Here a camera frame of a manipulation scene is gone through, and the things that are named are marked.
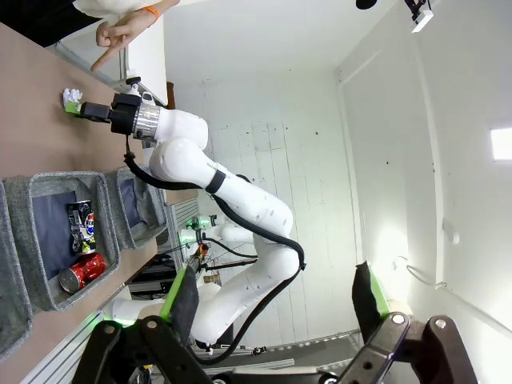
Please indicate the person's left hand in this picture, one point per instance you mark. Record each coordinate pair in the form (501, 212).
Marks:
(120, 32)

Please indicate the white paper ball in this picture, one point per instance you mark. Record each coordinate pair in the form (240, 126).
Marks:
(72, 96)

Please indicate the crushed red soda can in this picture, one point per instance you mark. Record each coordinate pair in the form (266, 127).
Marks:
(88, 268)

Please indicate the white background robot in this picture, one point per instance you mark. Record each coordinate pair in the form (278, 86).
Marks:
(236, 234)

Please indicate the orange wrist watch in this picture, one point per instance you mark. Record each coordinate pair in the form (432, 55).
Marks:
(154, 12)

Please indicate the black ceiling dome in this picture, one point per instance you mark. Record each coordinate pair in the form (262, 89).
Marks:
(366, 3)

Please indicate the person's left forearm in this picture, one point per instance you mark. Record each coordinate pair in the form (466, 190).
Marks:
(166, 5)

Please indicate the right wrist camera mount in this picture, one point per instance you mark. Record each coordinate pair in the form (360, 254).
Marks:
(136, 86)

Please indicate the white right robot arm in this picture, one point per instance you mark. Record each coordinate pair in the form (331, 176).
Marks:
(240, 200)

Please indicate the bright wall window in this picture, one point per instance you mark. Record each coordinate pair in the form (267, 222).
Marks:
(502, 144)

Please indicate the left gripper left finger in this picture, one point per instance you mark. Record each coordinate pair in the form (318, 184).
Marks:
(182, 296)

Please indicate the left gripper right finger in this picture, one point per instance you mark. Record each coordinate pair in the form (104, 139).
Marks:
(366, 296)

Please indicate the person in white sweater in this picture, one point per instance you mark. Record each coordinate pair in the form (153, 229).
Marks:
(40, 20)

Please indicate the grey fabric basket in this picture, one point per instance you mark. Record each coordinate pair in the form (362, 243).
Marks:
(102, 208)
(12, 280)
(140, 208)

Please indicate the white ceiling mounted device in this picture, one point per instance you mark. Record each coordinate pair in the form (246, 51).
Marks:
(422, 22)

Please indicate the crushed black drink can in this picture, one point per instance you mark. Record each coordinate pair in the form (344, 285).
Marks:
(82, 228)

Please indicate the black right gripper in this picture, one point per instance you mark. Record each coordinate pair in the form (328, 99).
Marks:
(124, 116)

